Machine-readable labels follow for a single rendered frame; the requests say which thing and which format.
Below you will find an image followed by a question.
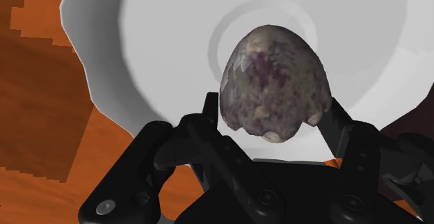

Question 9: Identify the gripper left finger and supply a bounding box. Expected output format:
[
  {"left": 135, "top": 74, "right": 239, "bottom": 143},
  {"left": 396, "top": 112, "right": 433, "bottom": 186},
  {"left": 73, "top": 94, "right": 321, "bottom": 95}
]
[{"left": 77, "top": 92, "right": 288, "bottom": 224}]

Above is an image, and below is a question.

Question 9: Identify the mottled grey purple potato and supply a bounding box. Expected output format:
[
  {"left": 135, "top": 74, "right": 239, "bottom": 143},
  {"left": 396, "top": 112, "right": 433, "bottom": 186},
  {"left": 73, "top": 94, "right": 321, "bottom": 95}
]
[{"left": 219, "top": 24, "right": 332, "bottom": 144}]

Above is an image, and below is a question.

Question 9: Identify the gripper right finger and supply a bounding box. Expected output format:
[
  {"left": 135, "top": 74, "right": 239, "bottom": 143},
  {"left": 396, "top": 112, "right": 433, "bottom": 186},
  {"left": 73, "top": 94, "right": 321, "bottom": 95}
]
[{"left": 316, "top": 97, "right": 434, "bottom": 224}]

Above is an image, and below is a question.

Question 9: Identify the white bowl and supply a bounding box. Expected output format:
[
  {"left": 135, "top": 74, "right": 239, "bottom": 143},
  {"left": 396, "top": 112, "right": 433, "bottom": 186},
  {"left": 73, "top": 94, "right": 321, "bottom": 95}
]
[{"left": 59, "top": 0, "right": 434, "bottom": 162}]

